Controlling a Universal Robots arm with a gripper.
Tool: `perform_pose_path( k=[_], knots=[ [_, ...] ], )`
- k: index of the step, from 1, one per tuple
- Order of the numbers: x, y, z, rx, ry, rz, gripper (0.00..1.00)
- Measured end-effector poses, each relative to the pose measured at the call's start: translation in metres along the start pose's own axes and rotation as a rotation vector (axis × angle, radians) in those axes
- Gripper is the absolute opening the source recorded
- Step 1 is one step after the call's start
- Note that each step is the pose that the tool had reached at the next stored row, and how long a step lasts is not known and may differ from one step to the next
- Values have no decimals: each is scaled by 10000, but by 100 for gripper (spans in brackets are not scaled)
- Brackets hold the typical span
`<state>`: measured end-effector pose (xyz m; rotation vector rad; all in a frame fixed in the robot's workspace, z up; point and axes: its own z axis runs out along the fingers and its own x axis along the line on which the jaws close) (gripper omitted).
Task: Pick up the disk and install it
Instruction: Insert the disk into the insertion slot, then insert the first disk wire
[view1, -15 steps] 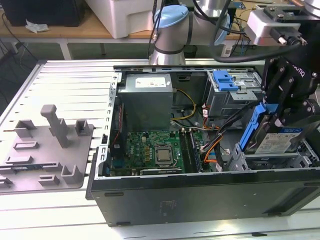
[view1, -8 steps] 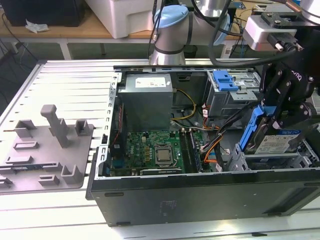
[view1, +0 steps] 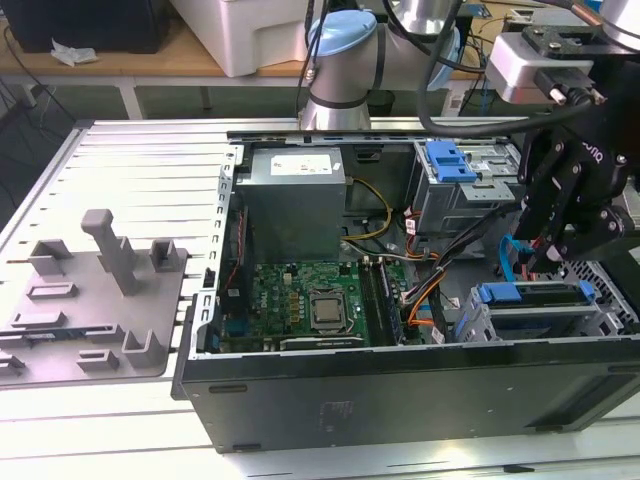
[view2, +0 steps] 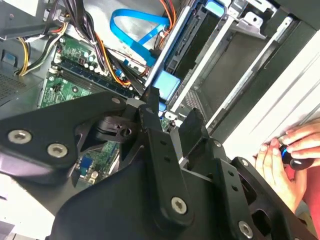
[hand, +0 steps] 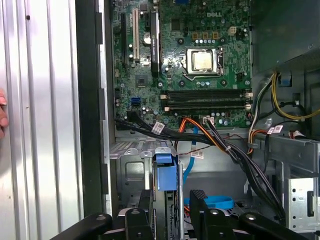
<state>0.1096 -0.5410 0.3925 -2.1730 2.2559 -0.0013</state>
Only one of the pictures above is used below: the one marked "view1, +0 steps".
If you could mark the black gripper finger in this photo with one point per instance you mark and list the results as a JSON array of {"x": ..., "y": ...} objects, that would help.
[
  {"x": 600, "y": 230},
  {"x": 547, "y": 190}
]

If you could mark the hard disk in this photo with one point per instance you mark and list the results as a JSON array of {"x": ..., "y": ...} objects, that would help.
[{"x": 500, "y": 294}]

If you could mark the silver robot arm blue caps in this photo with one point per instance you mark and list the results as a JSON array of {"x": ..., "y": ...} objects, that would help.
[{"x": 350, "y": 60}]

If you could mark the grey metal disk bay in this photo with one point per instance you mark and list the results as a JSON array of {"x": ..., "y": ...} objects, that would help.
[{"x": 602, "y": 324}]

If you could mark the grey metal drive cage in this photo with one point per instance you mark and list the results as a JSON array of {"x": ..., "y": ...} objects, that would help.
[{"x": 450, "y": 210}]

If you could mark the blue plastic drive latch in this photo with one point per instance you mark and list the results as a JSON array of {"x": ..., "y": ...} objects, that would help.
[{"x": 447, "y": 162}]

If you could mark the white label tag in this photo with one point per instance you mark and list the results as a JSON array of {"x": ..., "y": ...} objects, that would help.
[{"x": 456, "y": 102}]

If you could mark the black bin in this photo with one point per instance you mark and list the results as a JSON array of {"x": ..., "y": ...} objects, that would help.
[{"x": 382, "y": 102}]

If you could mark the black RAM slot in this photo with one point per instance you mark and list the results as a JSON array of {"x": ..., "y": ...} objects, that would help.
[{"x": 367, "y": 300}]

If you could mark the silver CPU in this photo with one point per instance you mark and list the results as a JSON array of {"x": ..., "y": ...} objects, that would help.
[{"x": 327, "y": 310}]

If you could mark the black PC case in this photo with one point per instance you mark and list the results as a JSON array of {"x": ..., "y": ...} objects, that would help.
[{"x": 400, "y": 400}]

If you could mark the grey power supply unit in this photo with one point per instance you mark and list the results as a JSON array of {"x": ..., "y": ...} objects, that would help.
[{"x": 290, "y": 210}]

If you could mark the CPU socket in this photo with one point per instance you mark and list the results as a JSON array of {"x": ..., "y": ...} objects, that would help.
[{"x": 327, "y": 331}]

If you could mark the black graphics card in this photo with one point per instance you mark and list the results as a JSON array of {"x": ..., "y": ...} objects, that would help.
[{"x": 320, "y": 343}]

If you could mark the green motherboard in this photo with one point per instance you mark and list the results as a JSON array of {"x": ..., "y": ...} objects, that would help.
[{"x": 280, "y": 300}]

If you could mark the white foam box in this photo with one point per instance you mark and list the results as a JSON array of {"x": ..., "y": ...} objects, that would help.
[{"x": 250, "y": 40}]

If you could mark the grey parts rack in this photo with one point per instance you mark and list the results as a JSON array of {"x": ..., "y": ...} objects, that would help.
[{"x": 75, "y": 300}]

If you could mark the large black box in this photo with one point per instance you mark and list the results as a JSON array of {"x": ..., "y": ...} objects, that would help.
[{"x": 90, "y": 25}]

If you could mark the crumpled plastic bag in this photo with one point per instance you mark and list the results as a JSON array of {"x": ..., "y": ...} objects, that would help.
[{"x": 72, "y": 52}]

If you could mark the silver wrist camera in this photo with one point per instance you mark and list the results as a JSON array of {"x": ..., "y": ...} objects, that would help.
[{"x": 520, "y": 65}]

